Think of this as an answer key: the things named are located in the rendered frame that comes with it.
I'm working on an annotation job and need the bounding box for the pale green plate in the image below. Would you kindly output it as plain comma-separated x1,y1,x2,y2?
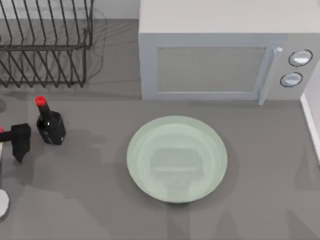
126,115,229,204

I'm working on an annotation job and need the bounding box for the microwave oven door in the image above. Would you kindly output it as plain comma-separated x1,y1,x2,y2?
139,33,288,101

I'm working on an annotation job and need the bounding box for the pale microwave oven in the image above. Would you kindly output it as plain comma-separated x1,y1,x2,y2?
138,0,320,106

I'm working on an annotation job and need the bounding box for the black bottle with red cap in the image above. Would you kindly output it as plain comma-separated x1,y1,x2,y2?
34,95,67,146

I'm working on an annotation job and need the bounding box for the round microwave knob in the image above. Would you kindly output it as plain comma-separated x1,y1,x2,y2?
279,71,304,88
288,49,314,67

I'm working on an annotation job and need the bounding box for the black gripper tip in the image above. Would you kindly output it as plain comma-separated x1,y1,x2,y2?
0,123,32,164

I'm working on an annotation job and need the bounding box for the black wire dish rack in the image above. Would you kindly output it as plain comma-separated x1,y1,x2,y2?
0,0,95,89

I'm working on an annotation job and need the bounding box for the pale microwave door handle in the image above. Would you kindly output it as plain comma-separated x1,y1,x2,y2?
258,46,284,106

